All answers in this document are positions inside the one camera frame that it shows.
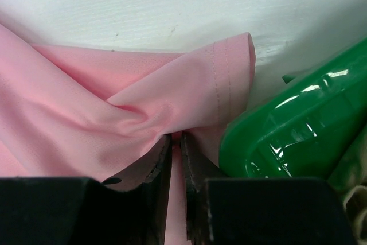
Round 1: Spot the pink t-shirt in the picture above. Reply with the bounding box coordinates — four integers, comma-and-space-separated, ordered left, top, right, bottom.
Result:
1, 27, 255, 244

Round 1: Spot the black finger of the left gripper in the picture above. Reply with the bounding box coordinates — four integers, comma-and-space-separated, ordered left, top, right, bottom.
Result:
1, 135, 172, 244

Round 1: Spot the green plastic tray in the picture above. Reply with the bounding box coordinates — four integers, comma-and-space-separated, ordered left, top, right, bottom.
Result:
219, 40, 366, 179

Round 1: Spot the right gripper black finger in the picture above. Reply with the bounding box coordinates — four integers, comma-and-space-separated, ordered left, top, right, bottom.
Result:
181, 132, 357, 244

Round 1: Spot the rolled beige t-shirt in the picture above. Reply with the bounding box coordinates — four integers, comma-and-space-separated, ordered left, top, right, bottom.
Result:
343, 185, 366, 244

